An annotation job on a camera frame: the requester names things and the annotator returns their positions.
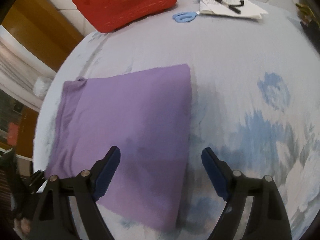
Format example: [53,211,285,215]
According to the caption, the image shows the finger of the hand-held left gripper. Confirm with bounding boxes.
[28,170,48,194]

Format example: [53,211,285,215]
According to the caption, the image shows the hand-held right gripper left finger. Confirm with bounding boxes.
[29,145,121,240]

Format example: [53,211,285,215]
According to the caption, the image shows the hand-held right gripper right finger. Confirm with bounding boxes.
[201,147,292,240]

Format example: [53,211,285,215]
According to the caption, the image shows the purple shirt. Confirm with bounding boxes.
[46,64,192,230]

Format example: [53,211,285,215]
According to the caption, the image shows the person's left hand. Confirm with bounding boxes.
[13,216,33,235]

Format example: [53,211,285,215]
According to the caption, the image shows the white round object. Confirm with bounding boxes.
[33,76,52,97]

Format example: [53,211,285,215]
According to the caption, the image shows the pale blue floral tablecloth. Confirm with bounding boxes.
[32,0,320,240]

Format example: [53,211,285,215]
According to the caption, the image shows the brown wooden cabinet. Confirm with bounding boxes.
[0,0,85,73]

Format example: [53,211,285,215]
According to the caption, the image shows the white paper stack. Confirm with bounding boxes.
[198,0,268,22]

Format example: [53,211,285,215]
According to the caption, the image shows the black marker pen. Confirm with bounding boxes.
[214,0,241,14]

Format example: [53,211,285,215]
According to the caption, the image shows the red plastic carry case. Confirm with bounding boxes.
[72,0,178,33]

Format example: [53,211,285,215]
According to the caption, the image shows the blue handled scissors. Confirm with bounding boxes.
[172,11,200,23]

